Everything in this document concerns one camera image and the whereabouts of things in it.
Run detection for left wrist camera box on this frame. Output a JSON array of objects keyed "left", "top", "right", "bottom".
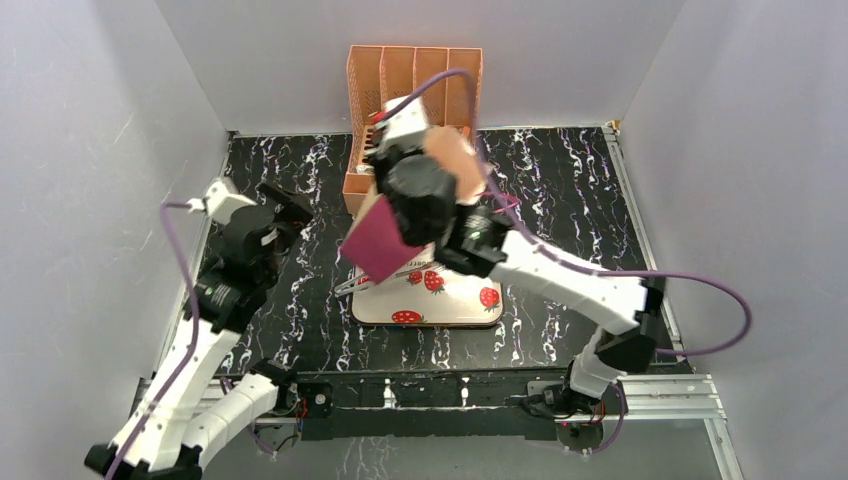
[{"left": 188, "top": 177, "right": 257, "bottom": 225}]

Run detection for strawberry print tray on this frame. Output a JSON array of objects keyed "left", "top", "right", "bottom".
[{"left": 342, "top": 251, "right": 504, "bottom": 328}]

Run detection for metal tongs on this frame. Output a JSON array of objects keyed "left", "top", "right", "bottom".
[{"left": 332, "top": 261, "right": 446, "bottom": 297}]

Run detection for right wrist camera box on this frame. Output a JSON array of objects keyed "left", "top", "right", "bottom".
[{"left": 372, "top": 98, "right": 430, "bottom": 153}]

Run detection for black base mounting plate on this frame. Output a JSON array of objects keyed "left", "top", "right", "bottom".
[{"left": 251, "top": 362, "right": 599, "bottom": 441}]

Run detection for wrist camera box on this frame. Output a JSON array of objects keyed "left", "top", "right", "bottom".
[
  {"left": 188, "top": 177, "right": 257, "bottom": 225},
  {"left": 372, "top": 98, "right": 430, "bottom": 153}
]

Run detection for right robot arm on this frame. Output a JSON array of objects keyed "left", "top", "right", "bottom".
[{"left": 366, "top": 146, "right": 664, "bottom": 414}]

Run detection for orange plastic file organizer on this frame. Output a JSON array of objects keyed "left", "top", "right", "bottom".
[{"left": 342, "top": 45, "right": 483, "bottom": 215}]

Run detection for aluminium frame rail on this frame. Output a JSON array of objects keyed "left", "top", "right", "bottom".
[{"left": 119, "top": 374, "right": 743, "bottom": 480}]

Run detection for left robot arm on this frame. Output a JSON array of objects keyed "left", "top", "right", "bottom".
[{"left": 84, "top": 178, "right": 314, "bottom": 479}]

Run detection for paper cake bag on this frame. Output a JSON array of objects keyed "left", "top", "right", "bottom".
[{"left": 340, "top": 127, "right": 513, "bottom": 285}]

